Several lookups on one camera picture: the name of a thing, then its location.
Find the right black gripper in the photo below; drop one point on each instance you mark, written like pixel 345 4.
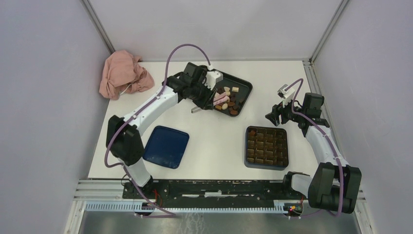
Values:
pixel 273 116

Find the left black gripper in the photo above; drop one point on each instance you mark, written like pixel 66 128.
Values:
pixel 207 103

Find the pink cat paw tongs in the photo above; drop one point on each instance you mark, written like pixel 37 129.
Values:
pixel 218 99

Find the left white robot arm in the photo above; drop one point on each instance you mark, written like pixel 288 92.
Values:
pixel 196 82

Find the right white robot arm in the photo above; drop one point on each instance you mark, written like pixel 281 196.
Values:
pixel 335 184

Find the black chocolate tray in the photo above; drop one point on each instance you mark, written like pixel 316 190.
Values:
pixel 236 100

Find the blue chocolate box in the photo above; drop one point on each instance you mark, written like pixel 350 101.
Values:
pixel 267 150

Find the blue tin lid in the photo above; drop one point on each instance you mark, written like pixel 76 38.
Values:
pixel 166 147

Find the pink cloth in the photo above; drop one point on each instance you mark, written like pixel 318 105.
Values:
pixel 122 74

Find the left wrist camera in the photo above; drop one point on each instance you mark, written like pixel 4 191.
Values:
pixel 212 78

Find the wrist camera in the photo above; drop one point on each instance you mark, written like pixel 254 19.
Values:
pixel 286 94
pixel 212 78

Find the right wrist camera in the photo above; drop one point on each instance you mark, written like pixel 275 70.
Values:
pixel 286 94

